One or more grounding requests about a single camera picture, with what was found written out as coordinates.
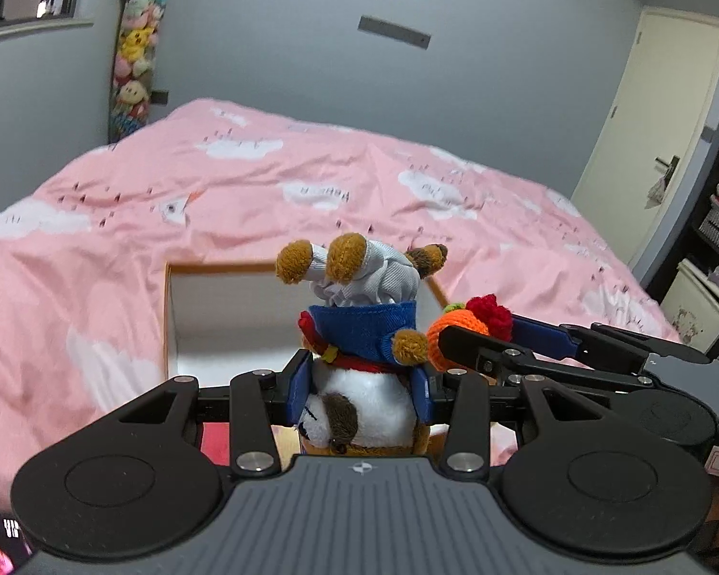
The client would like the orange red crochet toy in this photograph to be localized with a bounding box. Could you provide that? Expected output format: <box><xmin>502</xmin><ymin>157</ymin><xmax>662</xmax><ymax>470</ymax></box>
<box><xmin>427</xmin><ymin>293</ymin><xmax>514</xmax><ymax>372</ymax></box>

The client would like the clear tube of plush toys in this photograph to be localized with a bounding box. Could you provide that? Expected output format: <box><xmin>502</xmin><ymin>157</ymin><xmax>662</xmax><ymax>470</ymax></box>
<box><xmin>108</xmin><ymin>0</ymin><xmax>172</xmax><ymax>145</ymax></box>

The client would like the brown white plush dog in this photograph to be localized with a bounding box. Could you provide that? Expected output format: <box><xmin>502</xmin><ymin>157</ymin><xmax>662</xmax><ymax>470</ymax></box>
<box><xmin>276</xmin><ymin>232</ymin><xmax>450</xmax><ymax>456</ymax></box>

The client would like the pink cloud print blanket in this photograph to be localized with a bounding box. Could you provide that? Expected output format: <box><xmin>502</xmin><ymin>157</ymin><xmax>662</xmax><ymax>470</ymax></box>
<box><xmin>0</xmin><ymin>99</ymin><xmax>684</xmax><ymax>516</ymax></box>

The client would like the white storage box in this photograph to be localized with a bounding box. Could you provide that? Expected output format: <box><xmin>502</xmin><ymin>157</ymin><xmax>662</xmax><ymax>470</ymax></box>
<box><xmin>659</xmin><ymin>259</ymin><xmax>719</xmax><ymax>354</ymax></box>

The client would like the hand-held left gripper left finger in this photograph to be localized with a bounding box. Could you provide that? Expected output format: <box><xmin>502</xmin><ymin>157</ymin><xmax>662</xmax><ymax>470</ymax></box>
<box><xmin>104</xmin><ymin>350</ymin><xmax>315</xmax><ymax>480</ymax></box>

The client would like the coral pink plush item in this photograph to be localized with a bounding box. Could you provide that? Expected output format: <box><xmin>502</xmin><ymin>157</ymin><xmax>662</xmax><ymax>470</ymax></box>
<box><xmin>200</xmin><ymin>422</ymin><xmax>234</xmax><ymax>469</ymax></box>

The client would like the grey wall socket strip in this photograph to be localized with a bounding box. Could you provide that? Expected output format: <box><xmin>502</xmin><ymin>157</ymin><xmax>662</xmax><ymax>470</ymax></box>
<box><xmin>358</xmin><ymin>15</ymin><xmax>431</xmax><ymax>50</ymax></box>

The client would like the orange-rimmed white box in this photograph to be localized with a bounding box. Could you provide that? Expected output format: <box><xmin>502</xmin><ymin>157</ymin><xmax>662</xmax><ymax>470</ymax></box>
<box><xmin>163</xmin><ymin>260</ymin><xmax>450</xmax><ymax>381</ymax></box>

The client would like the cream door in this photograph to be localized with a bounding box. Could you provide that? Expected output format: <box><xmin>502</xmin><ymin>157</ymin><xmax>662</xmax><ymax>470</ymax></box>
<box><xmin>569</xmin><ymin>6</ymin><xmax>719</xmax><ymax>265</ymax></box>

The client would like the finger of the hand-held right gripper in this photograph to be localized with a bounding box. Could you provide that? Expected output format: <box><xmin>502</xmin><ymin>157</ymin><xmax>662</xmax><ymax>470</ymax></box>
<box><xmin>509</xmin><ymin>313</ymin><xmax>711</xmax><ymax>375</ymax></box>
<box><xmin>437</xmin><ymin>324</ymin><xmax>657</xmax><ymax>396</ymax></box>

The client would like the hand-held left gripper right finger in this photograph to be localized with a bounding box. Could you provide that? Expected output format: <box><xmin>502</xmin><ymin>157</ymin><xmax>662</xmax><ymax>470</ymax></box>
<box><xmin>410</xmin><ymin>365</ymin><xmax>612</xmax><ymax>483</ymax></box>

